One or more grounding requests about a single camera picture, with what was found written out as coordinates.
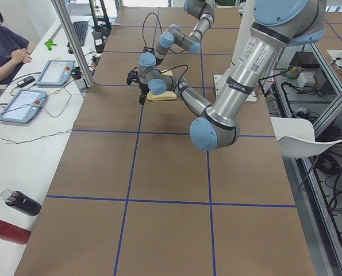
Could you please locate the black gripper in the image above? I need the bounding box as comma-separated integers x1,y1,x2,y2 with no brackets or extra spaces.
139,85,149,105

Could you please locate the cream long-sleeve printed shirt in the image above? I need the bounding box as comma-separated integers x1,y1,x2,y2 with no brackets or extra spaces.
144,70,179,101

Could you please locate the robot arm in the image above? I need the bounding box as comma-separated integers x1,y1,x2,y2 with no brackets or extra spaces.
135,1,326,151
154,0,215,66

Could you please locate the person's hand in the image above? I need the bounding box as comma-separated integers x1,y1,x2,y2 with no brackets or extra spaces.
20,51,32,64

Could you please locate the person's other hand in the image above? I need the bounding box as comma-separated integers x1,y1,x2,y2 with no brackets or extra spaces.
11,49,25,64

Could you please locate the black keyboard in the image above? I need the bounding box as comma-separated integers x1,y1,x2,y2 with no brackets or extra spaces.
72,21,88,46

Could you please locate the upper teach pendant tablet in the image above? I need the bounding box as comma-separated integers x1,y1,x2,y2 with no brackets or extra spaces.
36,59,75,87

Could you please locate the teach pendant tablet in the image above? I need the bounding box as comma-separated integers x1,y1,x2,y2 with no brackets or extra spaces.
36,59,75,87
0,89,48,124

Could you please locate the green object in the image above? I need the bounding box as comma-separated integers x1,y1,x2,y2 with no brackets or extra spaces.
44,39,57,51

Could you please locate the black phone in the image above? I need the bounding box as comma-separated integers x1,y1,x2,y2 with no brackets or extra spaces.
17,76,35,88

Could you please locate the lower teach pendant tablet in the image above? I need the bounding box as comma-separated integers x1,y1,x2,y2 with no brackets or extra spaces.
0,89,48,124

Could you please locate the person in navy shirt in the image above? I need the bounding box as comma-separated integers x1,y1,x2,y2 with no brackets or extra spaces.
0,12,36,85

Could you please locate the white plastic chair seat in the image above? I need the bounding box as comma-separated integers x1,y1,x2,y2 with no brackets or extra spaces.
270,117,342,158

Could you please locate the black water bottle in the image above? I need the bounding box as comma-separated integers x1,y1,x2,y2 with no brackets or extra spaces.
0,189,41,216

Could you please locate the red cylinder bottle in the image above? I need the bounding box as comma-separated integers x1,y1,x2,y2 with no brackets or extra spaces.
0,220,31,245

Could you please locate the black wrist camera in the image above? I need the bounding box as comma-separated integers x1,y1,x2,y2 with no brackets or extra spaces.
143,46,155,54
126,69,139,86

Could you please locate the aluminium frame post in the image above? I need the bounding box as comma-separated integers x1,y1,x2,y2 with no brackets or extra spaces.
51,0,94,88

